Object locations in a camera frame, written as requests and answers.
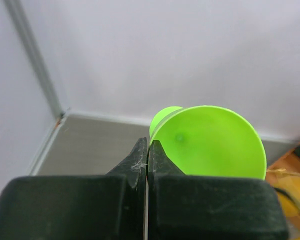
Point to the wooden compartment tray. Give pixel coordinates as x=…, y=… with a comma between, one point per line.
x=287, y=162

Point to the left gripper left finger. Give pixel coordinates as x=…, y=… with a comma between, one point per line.
x=78, y=207

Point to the orange wine glass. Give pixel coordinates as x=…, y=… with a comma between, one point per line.
x=292, y=190

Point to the green wine glass front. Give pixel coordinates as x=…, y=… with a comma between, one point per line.
x=209, y=140

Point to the gold wire glass rack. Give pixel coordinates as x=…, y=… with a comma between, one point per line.
x=283, y=171

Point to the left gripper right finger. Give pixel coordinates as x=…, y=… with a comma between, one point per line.
x=192, y=207

